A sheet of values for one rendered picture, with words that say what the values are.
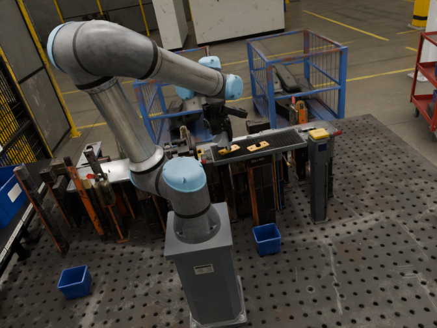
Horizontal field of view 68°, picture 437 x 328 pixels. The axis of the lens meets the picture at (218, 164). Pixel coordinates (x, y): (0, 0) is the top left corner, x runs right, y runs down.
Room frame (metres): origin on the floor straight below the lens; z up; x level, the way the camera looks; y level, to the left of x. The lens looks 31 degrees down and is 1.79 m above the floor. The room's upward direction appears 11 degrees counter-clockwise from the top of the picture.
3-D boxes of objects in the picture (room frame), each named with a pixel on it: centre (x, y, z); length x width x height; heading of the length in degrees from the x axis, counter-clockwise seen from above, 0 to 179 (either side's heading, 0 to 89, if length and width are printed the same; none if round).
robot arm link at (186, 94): (1.05, 0.02, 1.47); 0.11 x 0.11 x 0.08; 47
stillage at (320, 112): (3.72, -1.03, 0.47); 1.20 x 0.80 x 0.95; 0
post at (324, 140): (1.15, -0.42, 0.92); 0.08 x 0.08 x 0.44; 3
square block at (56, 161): (1.55, 0.83, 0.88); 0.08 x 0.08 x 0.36; 3
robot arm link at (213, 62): (1.13, -0.03, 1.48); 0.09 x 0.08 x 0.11; 137
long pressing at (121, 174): (1.47, 0.06, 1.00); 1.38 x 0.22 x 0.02; 93
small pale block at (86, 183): (1.31, 0.62, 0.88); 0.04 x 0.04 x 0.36; 3
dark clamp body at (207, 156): (1.27, 0.04, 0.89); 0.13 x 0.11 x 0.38; 3
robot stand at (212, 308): (0.79, 0.10, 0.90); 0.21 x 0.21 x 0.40; 89
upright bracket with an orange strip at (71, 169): (1.28, 0.64, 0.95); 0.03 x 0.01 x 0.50; 93
